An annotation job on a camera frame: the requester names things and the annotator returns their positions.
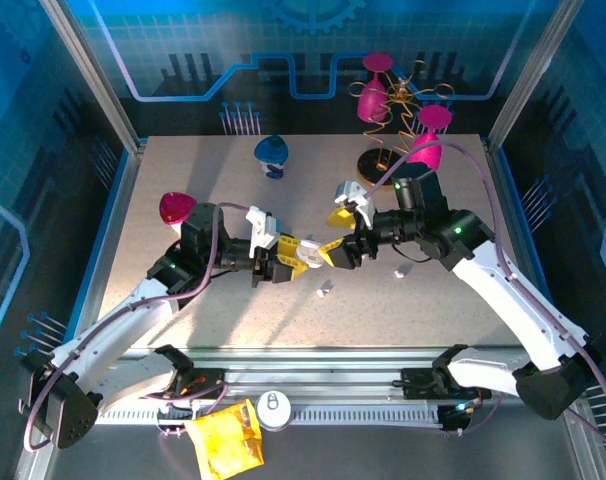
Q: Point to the aluminium frame post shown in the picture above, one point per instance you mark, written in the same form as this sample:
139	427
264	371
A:
530	75
95	80

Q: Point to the white round can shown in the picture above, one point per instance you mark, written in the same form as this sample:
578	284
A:
273	409

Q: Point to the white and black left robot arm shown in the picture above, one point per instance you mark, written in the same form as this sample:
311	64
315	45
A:
108	330

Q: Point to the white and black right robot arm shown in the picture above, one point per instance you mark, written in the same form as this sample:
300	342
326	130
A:
508	295

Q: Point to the small clear fragment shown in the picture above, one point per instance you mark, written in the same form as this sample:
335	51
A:
325	289

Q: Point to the black controller board with LED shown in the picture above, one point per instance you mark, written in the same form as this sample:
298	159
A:
460	412

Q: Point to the magenta wine glass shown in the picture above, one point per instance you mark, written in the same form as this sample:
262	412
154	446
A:
427	152
372	102

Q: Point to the white cup with magenta lid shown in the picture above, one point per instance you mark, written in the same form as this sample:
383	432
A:
175	207

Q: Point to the yellow snack bag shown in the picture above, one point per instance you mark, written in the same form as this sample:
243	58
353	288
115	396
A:
225	440

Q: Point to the aluminium frame rail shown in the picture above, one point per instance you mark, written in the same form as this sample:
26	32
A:
308	370

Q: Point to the white cup with blue lid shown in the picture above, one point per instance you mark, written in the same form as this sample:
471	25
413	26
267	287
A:
271	152

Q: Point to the white earbud charging case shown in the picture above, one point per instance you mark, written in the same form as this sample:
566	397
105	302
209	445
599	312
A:
310	255

